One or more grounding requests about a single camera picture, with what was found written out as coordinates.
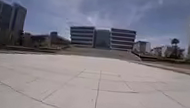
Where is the wide grey stairway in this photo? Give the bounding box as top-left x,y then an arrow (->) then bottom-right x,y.
58,45 -> 142,63

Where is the striped multi-storey building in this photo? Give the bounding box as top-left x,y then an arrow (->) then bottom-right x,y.
68,22 -> 138,54

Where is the pale concrete slab plaza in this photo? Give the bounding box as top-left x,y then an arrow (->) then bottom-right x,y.
0,47 -> 190,108

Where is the small pale building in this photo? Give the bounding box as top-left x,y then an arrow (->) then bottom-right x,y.
132,40 -> 152,55

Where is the low dark building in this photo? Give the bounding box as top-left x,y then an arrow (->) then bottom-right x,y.
21,28 -> 73,52

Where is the dark raised border strip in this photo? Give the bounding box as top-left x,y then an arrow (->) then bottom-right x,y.
128,50 -> 190,78
0,42 -> 69,62

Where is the tree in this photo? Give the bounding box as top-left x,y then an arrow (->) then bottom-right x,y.
169,37 -> 181,60

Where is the tall grey building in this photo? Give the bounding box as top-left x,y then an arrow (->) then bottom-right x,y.
0,0 -> 29,49

